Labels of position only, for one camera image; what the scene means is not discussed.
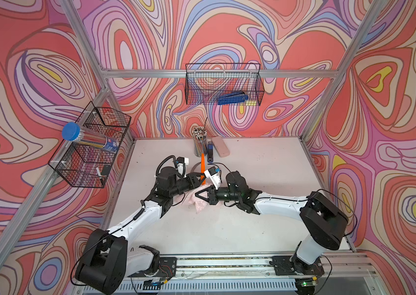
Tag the pink terry rag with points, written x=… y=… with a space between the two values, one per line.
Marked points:
x=194 y=201

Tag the blue tool in basket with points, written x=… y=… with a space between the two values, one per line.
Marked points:
x=232 y=98

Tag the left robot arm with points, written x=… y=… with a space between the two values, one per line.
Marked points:
x=109 y=257

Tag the orange handle sickle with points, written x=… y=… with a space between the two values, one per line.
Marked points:
x=203 y=166

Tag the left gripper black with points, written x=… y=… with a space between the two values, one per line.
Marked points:
x=191 y=181

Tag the black wire basket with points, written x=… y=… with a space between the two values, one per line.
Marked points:
x=83 y=166
x=206 y=82

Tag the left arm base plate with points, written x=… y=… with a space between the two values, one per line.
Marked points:
x=167 y=268

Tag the blue stapler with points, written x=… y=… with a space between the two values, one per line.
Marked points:
x=210 y=152

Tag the black wire basket back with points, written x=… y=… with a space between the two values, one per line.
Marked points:
x=206 y=82

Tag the pink rectangular box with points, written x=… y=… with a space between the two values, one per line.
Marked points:
x=220 y=146

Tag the black wire basket left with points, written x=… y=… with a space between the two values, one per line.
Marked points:
x=83 y=166

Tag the cup of coloured pencils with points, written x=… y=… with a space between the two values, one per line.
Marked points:
x=199 y=136

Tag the blue cap pencil tube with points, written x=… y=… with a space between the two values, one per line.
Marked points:
x=85 y=136

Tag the aluminium front rail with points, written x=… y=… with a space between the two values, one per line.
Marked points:
x=216 y=265

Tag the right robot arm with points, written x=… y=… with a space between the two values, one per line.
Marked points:
x=325 y=222

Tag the wooden handle sickle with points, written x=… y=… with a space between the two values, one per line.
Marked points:
x=195 y=168

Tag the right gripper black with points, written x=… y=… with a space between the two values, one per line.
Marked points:
x=211 y=192

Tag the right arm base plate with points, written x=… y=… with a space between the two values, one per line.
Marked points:
x=291 y=265

